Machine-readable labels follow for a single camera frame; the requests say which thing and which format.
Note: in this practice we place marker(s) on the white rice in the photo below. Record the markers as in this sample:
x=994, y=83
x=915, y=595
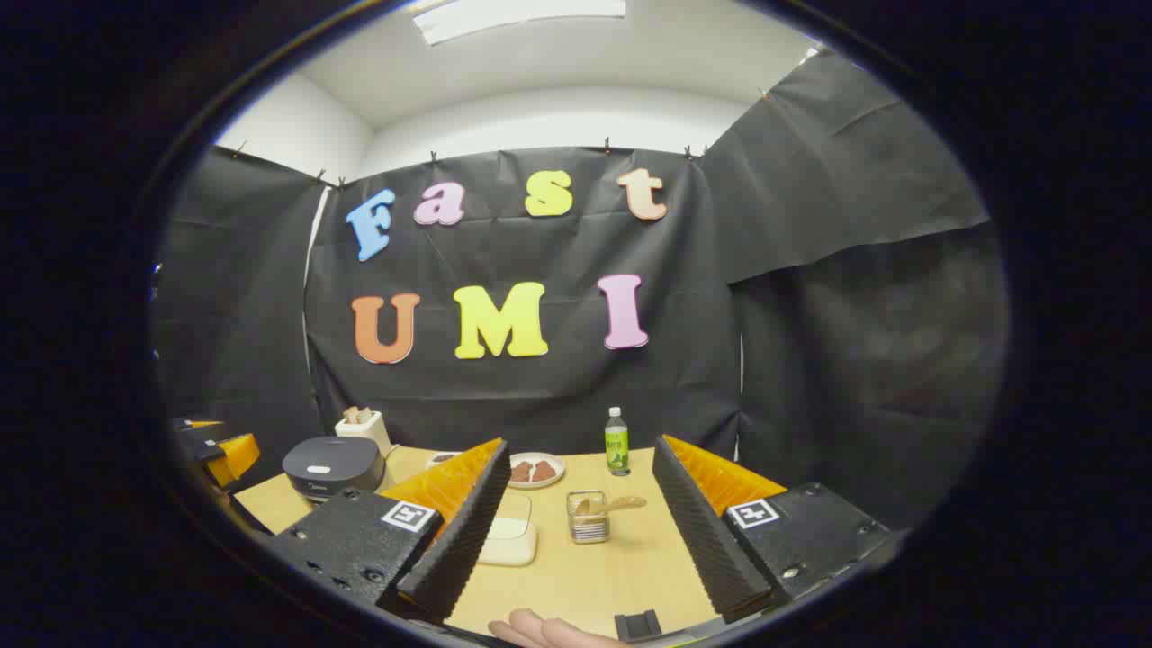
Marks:
x=513, y=543

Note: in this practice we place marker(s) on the green label drink bottle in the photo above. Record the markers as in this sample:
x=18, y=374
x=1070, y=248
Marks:
x=616, y=445

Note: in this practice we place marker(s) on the ceiling light panel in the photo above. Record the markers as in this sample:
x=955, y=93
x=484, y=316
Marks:
x=517, y=16

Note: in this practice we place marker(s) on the small white snack tray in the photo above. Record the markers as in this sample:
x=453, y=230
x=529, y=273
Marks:
x=443, y=459

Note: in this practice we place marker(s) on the brown meat piece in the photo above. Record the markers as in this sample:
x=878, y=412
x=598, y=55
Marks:
x=544, y=470
x=521, y=471

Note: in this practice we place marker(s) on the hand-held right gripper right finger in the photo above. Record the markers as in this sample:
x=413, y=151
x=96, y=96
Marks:
x=706, y=540

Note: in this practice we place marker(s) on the black backdrop cloth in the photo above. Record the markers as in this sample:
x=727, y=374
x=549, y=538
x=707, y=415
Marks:
x=540, y=396

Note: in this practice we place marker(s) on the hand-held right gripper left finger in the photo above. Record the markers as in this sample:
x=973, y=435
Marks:
x=454, y=540

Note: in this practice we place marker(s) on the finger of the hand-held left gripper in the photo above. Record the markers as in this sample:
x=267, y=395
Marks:
x=236, y=454
x=200, y=423

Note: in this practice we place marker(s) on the white round plate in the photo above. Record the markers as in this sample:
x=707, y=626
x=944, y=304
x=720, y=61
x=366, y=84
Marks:
x=535, y=482

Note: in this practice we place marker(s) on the white toaster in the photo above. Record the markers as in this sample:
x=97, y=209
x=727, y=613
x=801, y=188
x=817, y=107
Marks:
x=369, y=436

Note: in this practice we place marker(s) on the dark grey rice cooker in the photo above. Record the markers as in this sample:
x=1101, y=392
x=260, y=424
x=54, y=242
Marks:
x=333, y=463

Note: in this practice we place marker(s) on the wooden spoon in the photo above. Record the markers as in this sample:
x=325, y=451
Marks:
x=621, y=504

